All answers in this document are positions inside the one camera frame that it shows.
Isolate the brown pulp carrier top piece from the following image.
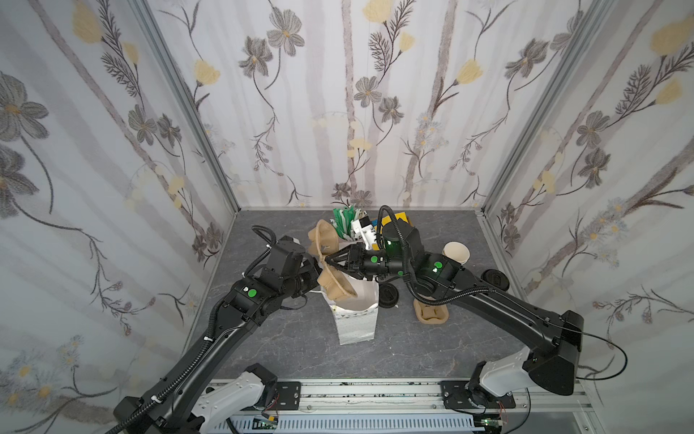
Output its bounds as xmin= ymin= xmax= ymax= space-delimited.
xmin=308 ymin=220 xmax=357 ymax=302

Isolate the white patterned paper bag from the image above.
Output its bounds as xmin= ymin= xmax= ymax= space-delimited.
xmin=320 ymin=277 xmax=379 ymax=345

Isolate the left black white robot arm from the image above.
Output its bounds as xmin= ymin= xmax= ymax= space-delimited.
xmin=109 ymin=253 xmax=321 ymax=433

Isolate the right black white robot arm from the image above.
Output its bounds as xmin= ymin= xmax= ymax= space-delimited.
xmin=326 ymin=245 xmax=588 ymax=397

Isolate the black cup lid stack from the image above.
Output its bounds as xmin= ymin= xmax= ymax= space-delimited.
xmin=379 ymin=283 xmax=399 ymax=309

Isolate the green white straws bundle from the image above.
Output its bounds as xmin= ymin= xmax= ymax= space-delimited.
xmin=331 ymin=205 xmax=367 ymax=241

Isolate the yellow napkins stack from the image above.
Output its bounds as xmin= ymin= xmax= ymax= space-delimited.
xmin=378 ymin=212 xmax=413 ymax=231

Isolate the brown pulp cup carrier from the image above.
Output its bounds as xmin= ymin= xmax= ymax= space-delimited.
xmin=413 ymin=299 xmax=450 ymax=326

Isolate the black paper cup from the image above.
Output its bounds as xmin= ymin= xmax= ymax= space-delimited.
xmin=443 ymin=242 xmax=471 ymax=265

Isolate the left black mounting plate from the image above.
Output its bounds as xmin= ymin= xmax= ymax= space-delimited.
xmin=254 ymin=382 xmax=302 ymax=412

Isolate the black mounting plate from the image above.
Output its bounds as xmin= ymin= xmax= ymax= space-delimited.
xmin=439 ymin=380 xmax=516 ymax=412
xmin=254 ymin=382 xmax=302 ymax=412

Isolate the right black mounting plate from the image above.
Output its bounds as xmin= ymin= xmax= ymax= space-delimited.
xmin=439 ymin=380 xmax=516 ymax=412

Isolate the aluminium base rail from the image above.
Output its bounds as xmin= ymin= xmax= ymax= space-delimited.
xmin=216 ymin=376 xmax=603 ymax=434

